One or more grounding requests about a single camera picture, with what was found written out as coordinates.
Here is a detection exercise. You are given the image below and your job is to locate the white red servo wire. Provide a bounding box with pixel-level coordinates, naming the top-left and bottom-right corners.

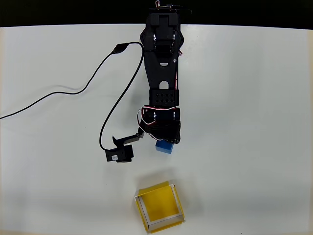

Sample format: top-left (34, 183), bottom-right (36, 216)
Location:
top-left (135, 104), bottom-right (181, 134)

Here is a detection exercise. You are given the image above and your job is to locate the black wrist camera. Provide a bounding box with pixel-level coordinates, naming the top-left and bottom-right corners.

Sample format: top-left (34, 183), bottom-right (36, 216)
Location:
top-left (105, 144), bottom-right (135, 164)

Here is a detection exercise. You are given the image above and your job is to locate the black usb cable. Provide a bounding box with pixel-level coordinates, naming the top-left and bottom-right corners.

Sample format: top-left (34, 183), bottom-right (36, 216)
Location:
top-left (0, 41), bottom-right (145, 151)

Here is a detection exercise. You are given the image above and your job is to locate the base wiring connector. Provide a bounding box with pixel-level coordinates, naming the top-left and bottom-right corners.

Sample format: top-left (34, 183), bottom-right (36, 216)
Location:
top-left (153, 0), bottom-right (193, 13)

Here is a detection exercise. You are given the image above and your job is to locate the blue cube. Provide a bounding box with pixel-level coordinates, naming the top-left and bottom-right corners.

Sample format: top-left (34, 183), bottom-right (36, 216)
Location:
top-left (155, 140), bottom-right (175, 156)

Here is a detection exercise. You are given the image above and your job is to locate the yellow open box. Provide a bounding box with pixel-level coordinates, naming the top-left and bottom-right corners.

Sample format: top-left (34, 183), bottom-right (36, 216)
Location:
top-left (134, 180), bottom-right (184, 234)

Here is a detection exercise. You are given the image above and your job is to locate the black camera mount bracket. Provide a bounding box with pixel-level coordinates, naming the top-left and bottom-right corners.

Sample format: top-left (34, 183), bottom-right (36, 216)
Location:
top-left (112, 127), bottom-right (145, 148)

